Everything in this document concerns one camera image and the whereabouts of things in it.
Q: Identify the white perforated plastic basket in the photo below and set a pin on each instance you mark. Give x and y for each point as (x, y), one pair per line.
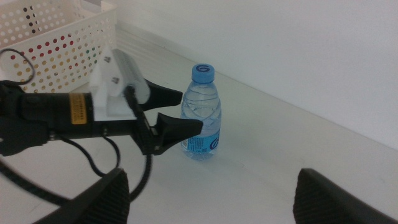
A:
(62, 18)

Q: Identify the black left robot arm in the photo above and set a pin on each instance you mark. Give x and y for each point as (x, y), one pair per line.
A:
(18, 124)

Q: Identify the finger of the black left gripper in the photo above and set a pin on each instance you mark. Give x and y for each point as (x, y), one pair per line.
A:
(177, 127)
(164, 96)

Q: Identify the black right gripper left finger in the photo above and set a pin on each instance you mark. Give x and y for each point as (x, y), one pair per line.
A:
(105, 202)

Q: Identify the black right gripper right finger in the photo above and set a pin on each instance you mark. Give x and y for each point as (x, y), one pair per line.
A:
(320, 202)

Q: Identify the clear water bottle blue cap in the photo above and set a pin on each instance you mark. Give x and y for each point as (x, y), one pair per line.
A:
(202, 105)

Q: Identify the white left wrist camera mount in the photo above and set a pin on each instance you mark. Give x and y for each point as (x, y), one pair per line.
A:
(109, 81)

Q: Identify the red cola can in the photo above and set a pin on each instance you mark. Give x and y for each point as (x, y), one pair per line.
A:
(39, 47)

